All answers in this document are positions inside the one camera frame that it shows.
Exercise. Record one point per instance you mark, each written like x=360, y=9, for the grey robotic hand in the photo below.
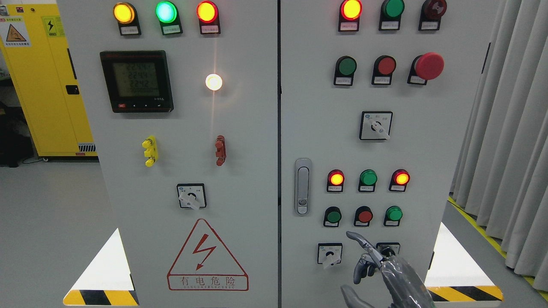
x=404, y=285

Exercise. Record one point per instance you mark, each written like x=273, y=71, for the green raised push button lower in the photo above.
x=393, y=216

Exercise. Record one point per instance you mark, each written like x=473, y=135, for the red push button lower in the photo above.
x=363, y=216

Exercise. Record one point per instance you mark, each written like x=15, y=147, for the red push button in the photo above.
x=363, y=216
x=382, y=70

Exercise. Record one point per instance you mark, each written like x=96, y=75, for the green push button lower left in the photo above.
x=332, y=217

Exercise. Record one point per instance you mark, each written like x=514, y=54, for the red push button upper right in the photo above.
x=382, y=70

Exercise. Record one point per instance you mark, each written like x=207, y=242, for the red mushroom emergency stop button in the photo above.
x=425, y=67

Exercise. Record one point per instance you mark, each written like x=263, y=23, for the green push button upper right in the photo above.
x=344, y=70

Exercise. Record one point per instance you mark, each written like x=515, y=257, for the red indicator light middle right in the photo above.
x=399, y=180

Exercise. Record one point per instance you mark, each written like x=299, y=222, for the red indicator light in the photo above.
x=208, y=18
x=335, y=181
x=399, y=180
x=349, y=16

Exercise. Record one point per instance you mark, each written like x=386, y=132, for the green indicator light middle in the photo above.
x=367, y=181

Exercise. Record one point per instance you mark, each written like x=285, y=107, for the green indicator light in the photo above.
x=390, y=15
x=169, y=18
x=367, y=181

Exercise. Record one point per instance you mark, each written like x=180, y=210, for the red indicator light middle left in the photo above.
x=335, y=181

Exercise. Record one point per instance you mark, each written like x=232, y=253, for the grey curtain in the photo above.
x=502, y=173

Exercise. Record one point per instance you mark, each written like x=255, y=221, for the red high voltage warning sticker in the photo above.
x=204, y=263

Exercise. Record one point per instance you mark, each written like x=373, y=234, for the grey electrical control cabinet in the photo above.
x=278, y=104

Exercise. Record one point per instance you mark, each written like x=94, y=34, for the red terminal connector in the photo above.
x=220, y=153

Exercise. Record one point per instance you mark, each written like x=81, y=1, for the green indicator light top right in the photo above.
x=390, y=15

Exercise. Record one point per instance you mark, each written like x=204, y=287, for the dark red buzzer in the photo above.
x=430, y=15

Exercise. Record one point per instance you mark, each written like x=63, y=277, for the white glowing indicator light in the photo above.
x=213, y=82

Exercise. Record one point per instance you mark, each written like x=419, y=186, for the red indicator light top right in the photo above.
x=349, y=16

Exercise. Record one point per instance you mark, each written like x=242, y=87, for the yellow terminal connector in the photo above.
x=151, y=151

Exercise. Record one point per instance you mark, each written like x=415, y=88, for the black digital power meter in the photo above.
x=137, y=81

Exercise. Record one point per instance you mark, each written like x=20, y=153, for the red indicator light top left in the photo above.
x=208, y=18

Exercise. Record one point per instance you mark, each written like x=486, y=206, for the green indicator light top left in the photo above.
x=169, y=18

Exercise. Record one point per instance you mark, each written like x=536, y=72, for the yellow indicator light top left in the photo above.
x=127, y=19

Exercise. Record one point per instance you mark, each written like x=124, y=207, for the yellow safety cabinet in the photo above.
x=34, y=45

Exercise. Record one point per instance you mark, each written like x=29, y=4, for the black key selector switch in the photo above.
x=388, y=249

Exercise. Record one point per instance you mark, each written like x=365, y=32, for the lower white rotary selector switch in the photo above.
x=329, y=254

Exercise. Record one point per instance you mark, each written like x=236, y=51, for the grey cabinet door handle lock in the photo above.
x=302, y=168

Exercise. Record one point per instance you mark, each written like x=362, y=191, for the upper right rotary selector switch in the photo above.
x=375, y=125

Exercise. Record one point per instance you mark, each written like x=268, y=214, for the left panel rotary selector switch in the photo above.
x=192, y=196

